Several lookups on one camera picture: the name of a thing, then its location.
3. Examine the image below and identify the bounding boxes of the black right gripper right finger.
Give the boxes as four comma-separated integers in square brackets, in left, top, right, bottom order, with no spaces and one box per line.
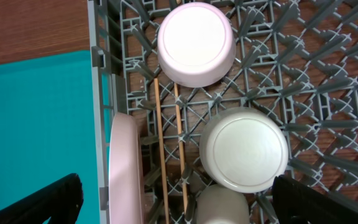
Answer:
[272,175,358,224]

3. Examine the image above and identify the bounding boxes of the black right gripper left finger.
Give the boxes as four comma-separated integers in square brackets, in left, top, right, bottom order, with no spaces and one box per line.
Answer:
[0,173,84,224]

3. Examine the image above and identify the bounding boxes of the pink plate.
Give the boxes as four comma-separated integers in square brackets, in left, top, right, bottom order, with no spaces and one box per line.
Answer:
[108,113,145,224]

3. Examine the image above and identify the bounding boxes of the white bowl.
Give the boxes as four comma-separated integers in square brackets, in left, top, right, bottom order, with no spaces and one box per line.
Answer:
[199,107,289,194]

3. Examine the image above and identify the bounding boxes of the white cup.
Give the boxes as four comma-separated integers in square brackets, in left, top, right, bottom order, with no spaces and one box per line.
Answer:
[196,184,250,224]

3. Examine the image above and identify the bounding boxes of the wooden chopstick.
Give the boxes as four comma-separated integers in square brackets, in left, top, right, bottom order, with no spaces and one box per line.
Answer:
[175,105,188,213]
[154,78,170,224]

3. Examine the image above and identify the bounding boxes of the pink bowl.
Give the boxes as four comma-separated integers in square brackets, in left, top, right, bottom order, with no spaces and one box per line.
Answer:
[157,2,236,88]

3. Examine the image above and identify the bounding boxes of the grey dishwasher rack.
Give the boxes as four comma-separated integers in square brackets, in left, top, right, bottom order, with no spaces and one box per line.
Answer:
[88,0,358,223]

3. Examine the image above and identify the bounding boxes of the teal serving tray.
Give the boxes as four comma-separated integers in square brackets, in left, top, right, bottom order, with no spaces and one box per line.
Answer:
[0,51,99,223]

